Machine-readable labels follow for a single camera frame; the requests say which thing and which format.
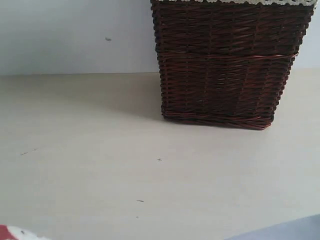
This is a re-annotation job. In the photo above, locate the dark brown wicker basket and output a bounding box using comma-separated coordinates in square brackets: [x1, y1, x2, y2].
[151, 4, 316, 130]

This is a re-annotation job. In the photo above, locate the white t-shirt red lettering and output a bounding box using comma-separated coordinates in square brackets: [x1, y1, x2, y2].
[0, 214, 320, 240]

